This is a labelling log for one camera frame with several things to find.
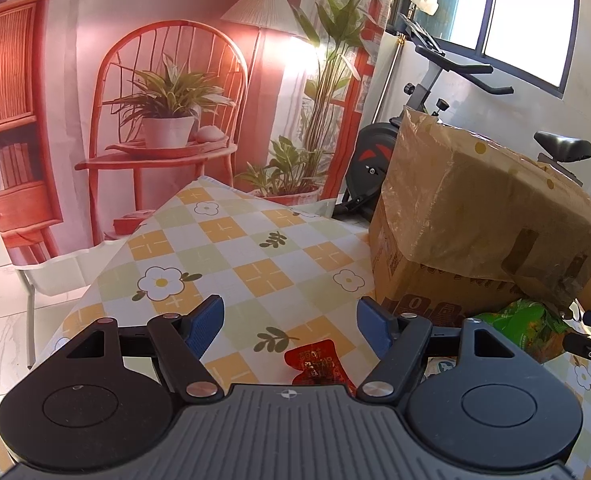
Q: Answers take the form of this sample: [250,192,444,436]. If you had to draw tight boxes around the plastic-lined cardboard box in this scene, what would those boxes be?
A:
[368,106,591,320]

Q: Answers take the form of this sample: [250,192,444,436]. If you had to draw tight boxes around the grey metal leg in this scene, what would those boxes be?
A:
[14,266,40,372]

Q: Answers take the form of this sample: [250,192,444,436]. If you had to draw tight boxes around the large dark-framed window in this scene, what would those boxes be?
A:
[415,0,585,102]

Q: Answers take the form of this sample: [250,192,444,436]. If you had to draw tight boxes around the printed room wall backdrop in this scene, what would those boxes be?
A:
[0,0,392,267]

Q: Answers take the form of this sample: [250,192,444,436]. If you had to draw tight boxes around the blue white snack packet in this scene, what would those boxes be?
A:
[423,355,459,379]

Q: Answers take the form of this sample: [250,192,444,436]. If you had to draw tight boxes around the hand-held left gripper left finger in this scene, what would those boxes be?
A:
[66,295,226,403]

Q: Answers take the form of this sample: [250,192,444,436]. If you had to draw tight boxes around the black exercise bike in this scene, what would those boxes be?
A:
[333,12,591,222]

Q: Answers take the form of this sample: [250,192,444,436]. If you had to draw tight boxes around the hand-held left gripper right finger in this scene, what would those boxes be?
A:
[356,296,519,403]

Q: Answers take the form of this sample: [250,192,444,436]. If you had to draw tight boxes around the green snack packet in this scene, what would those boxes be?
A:
[468,298,575,365]

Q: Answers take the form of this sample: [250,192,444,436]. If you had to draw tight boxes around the checkered floral tablecloth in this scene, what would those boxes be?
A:
[0,175,591,480]

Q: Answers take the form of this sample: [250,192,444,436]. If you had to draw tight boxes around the red snack packet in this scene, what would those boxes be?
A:
[284,338,359,392]

